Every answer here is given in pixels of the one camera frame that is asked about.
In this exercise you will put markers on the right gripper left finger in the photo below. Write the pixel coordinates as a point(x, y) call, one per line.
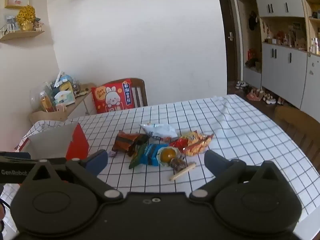
point(94, 163)

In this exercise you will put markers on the orange brown snack bag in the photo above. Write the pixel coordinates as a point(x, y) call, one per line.
point(127, 142)

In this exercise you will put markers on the green snack packet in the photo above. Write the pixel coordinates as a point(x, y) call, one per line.
point(139, 156)

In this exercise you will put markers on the beige stick snack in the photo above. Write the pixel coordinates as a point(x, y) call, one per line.
point(183, 171)

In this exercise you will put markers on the brown small snack pack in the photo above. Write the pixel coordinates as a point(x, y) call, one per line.
point(177, 164)

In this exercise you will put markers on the yellow round snack pack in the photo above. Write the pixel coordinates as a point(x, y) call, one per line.
point(166, 154)

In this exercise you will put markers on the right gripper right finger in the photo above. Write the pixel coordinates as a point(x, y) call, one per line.
point(220, 167)

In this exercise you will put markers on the orange drink bottle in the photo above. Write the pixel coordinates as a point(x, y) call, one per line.
point(46, 102)

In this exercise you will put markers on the blue snack packet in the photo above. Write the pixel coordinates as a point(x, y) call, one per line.
point(150, 155)

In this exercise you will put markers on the wooden wall shelf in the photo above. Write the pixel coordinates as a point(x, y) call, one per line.
point(6, 36)

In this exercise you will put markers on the red rabbit cushion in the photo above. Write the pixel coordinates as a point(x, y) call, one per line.
point(115, 96)

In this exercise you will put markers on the yellow flower ornament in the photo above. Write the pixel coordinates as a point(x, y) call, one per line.
point(26, 18)

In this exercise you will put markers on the red white cardboard box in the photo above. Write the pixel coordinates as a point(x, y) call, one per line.
point(68, 141)

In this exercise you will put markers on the white snack bag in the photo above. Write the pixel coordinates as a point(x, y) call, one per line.
point(162, 132)

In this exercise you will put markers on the red yellow snack bag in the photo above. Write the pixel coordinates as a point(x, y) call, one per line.
point(192, 143)

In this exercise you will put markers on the white black grid tablecloth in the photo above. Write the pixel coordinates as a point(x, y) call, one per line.
point(60, 200)

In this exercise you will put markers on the tissue box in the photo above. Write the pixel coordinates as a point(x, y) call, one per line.
point(65, 98)

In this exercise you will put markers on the wooden side cabinet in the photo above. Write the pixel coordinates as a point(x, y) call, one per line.
point(84, 105)

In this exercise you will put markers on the wooden chair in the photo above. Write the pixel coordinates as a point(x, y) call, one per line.
point(138, 87)

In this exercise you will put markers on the dark door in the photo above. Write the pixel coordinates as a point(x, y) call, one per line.
point(230, 27)

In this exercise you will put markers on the small purple candy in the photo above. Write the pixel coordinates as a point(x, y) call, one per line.
point(112, 154)

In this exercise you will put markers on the grey wall cabinet unit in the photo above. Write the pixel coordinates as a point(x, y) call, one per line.
point(280, 40)

